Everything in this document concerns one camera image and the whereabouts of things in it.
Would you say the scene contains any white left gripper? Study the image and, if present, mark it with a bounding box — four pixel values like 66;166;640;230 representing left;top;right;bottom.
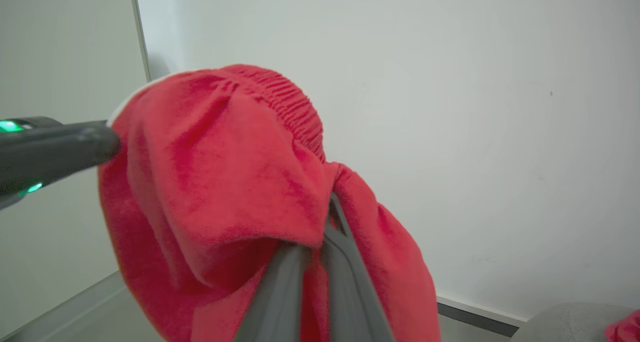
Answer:
0;116;122;211

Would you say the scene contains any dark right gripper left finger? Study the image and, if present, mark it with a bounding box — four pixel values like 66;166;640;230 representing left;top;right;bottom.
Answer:
234;242;313;342

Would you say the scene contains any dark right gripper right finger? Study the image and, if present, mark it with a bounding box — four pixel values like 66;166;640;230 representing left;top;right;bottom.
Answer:
320;192;396;342

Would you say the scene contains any red shorts elastic waistband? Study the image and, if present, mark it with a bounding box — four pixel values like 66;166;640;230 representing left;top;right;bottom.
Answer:
98;64;442;342

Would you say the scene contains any red printed basketball jersey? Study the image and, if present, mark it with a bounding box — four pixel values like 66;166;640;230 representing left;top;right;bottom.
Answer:
605;310;640;342

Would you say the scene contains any grey fabric sofa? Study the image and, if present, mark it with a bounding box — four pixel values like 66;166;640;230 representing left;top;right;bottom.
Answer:
510;302;640;342

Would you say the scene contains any white wall baseboard trim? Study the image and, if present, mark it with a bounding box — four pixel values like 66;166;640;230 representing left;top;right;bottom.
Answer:
436;295;528;338

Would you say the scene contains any grey metal partition post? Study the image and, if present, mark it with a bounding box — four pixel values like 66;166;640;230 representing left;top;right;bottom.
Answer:
129;0;152;83

